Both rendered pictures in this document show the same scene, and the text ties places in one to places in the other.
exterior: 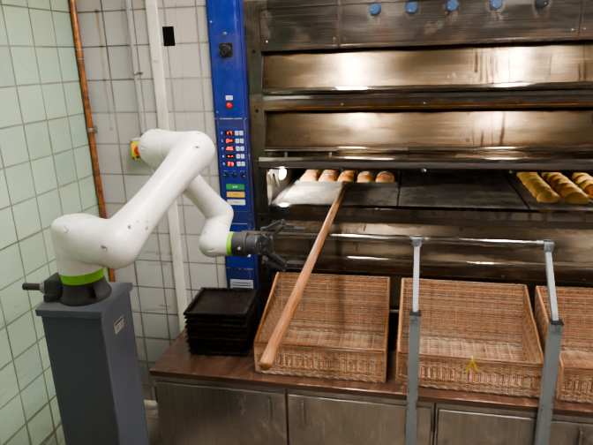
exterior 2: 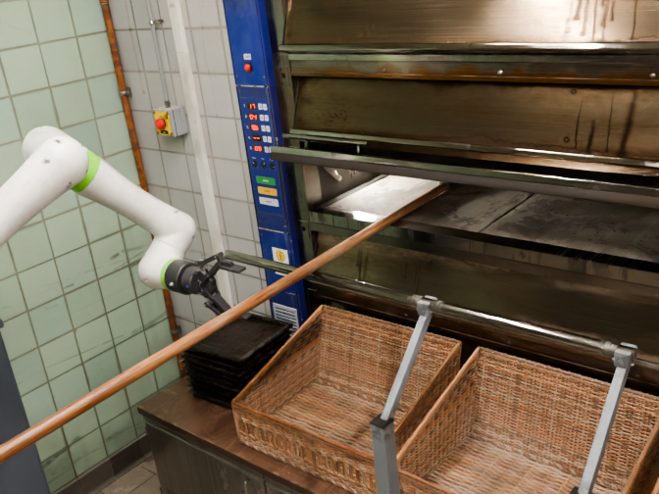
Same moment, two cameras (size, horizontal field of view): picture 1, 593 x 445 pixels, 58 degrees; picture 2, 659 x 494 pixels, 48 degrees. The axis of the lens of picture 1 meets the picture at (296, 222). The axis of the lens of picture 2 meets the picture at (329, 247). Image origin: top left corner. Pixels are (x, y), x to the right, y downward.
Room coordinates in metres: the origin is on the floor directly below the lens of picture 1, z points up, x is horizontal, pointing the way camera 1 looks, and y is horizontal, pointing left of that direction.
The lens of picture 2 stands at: (0.48, -1.09, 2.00)
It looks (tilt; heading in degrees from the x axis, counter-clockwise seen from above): 22 degrees down; 30
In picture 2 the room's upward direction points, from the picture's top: 7 degrees counter-clockwise
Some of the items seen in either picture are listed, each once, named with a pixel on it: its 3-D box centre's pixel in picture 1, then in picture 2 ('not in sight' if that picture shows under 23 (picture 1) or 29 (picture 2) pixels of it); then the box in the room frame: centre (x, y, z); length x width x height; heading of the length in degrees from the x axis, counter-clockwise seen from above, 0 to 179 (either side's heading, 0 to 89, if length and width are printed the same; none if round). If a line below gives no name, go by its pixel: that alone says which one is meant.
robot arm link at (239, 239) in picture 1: (242, 244); (185, 276); (1.93, 0.21, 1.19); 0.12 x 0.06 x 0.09; 169
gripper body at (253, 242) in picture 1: (260, 245); (202, 281); (1.92, 0.14, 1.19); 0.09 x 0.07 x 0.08; 79
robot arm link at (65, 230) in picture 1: (81, 247); not in sight; (1.48, 0.63, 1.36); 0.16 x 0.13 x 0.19; 59
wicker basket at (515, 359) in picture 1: (464, 331); (528, 458); (2.06, -0.70, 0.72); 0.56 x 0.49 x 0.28; 77
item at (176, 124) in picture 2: (143, 148); (170, 121); (2.60, 0.73, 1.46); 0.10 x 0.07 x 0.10; 78
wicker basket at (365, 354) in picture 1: (326, 321); (347, 392); (2.19, -0.12, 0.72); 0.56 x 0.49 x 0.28; 79
